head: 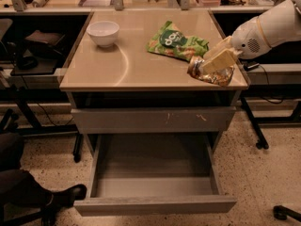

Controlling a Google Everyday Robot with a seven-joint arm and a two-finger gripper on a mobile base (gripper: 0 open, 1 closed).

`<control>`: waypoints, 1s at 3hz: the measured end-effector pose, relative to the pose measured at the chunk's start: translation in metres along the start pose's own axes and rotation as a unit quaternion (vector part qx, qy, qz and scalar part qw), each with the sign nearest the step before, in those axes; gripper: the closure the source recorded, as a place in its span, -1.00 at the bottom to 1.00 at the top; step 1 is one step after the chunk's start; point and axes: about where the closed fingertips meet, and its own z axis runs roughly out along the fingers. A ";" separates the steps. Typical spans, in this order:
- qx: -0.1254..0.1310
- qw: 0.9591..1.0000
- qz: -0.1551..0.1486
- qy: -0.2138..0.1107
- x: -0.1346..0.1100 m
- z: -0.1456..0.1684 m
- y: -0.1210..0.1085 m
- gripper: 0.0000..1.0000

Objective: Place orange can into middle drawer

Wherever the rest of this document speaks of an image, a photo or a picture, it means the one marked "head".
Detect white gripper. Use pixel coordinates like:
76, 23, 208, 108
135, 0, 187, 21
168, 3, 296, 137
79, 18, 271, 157
201, 17, 271, 74

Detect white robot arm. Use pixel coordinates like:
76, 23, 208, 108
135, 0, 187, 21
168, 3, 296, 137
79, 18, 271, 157
199, 0, 301, 74

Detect closed grey upper drawer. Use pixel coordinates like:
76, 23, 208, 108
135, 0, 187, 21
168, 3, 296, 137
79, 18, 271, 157
71, 106, 235, 134

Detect grey drawer cabinet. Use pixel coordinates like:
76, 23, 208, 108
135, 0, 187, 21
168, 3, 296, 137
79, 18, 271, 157
60, 9, 248, 148

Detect open grey lower drawer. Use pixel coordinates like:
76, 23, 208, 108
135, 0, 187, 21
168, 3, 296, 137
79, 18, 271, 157
75, 133, 236, 217

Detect black power adapter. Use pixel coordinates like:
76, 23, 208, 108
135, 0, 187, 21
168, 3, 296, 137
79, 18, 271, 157
243, 61, 260, 72

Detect green chip bag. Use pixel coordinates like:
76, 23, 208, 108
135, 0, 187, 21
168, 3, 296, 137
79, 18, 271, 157
147, 21, 209, 61

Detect black desk leg right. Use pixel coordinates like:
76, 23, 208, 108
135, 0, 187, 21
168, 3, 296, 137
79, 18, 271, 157
240, 97, 269, 150

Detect black desk leg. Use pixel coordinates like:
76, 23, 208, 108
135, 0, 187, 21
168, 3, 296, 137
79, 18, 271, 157
72, 134, 83, 163
240, 97, 269, 150

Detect white ceramic bowl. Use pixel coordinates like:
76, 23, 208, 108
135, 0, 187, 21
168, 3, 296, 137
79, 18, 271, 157
87, 21, 119, 47

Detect black chair caster right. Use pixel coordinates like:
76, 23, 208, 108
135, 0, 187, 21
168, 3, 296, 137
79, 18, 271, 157
273, 205, 301, 222

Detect black desk leg left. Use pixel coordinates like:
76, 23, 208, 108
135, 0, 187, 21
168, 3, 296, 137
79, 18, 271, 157
72, 134, 83, 163

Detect black shoe and leg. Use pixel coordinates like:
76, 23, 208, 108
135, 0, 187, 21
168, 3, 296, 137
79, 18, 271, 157
0, 133, 87, 226

